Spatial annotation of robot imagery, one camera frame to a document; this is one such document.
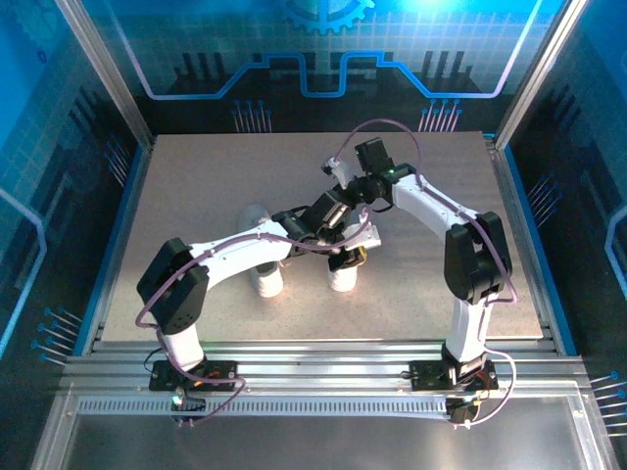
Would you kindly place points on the small black electronics module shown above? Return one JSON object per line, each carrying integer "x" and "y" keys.
{"x": 188, "y": 404}
{"x": 463, "y": 411}

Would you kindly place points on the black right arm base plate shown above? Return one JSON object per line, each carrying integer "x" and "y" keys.
{"x": 426, "y": 377}

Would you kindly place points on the white sneaker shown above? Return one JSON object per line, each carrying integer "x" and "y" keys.
{"x": 267, "y": 284}
{"x": 343, "y": 281}

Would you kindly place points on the blue side rail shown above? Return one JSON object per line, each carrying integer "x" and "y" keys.
{"x": 115, "y": 245}

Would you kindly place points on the grey metal shelf plate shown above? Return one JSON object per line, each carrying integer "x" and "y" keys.
{"x": 318, "y": 445}

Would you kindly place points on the aluminium frame post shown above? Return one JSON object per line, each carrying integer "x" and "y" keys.
{"x": 540, "y": 73}
{"x": 109, "y": 73}

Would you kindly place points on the aluminium mounting rail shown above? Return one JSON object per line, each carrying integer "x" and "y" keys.
{"x": 318, "y": 367}

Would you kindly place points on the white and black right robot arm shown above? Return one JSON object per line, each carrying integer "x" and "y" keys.
{"x": 431, "y": 201}

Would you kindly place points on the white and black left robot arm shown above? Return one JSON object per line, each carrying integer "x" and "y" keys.
{"x": 240, "y": 249}

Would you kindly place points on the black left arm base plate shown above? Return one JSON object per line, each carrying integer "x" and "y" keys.
{"x": 220, "y": 374}

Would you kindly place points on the aluminium side rail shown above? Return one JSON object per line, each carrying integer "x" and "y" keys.
{"x": 520, "y": 215}

